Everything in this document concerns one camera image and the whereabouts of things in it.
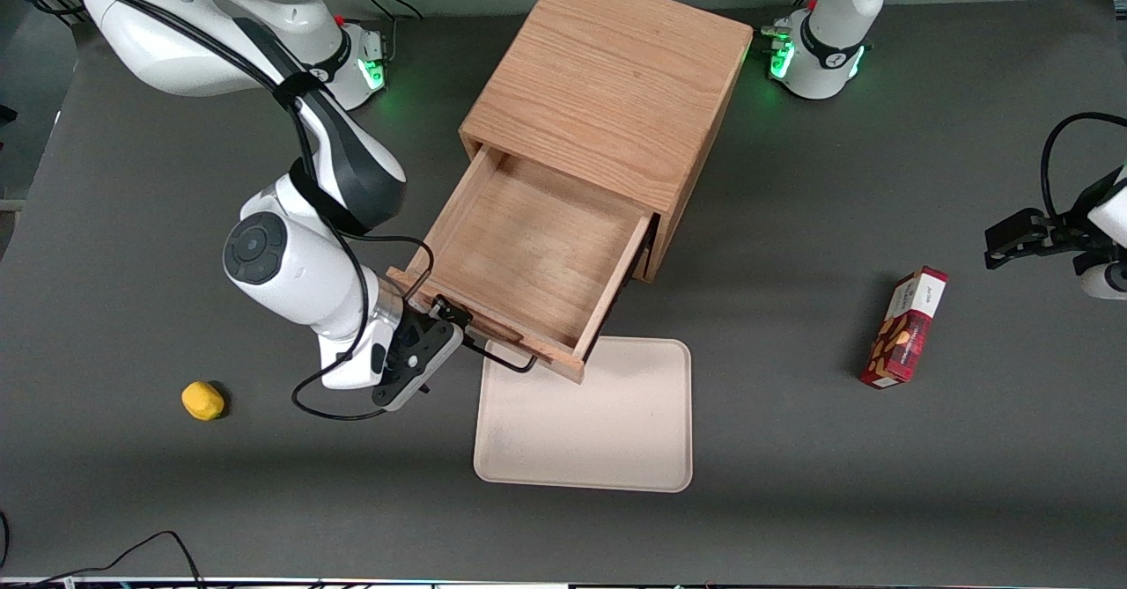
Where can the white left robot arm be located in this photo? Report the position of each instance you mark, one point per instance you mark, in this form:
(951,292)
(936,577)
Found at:
(832,52)

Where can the dark grey table mat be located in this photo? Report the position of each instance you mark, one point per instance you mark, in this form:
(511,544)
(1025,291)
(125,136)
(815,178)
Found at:
(132,219)

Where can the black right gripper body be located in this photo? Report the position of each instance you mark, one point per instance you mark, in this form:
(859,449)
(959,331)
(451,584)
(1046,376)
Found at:
(419,319)

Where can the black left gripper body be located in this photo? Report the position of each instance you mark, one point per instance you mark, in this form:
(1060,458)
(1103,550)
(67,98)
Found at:
(1076,222)

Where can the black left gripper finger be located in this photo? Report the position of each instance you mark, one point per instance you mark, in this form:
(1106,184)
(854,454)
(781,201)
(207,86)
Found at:
(1004,260)
(1017,232)

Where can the wooden drawer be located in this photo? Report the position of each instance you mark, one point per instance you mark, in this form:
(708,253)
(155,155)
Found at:
(537,246)

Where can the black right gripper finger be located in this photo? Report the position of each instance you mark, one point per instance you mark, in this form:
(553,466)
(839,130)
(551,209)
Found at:
(453,310)
(445,327)

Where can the wooden drawer cabinet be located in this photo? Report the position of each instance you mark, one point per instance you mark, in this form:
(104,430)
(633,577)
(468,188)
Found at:
(616,69)

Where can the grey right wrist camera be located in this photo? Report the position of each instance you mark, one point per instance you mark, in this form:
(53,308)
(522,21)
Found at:
(423,364)

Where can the beige plastic tray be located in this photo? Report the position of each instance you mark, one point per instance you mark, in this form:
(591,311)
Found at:
(599,430)

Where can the yellow lemon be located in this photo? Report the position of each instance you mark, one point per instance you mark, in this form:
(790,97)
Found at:
(202,401)

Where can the red cookie box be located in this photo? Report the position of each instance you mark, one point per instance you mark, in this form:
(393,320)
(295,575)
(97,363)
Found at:
(902,334)

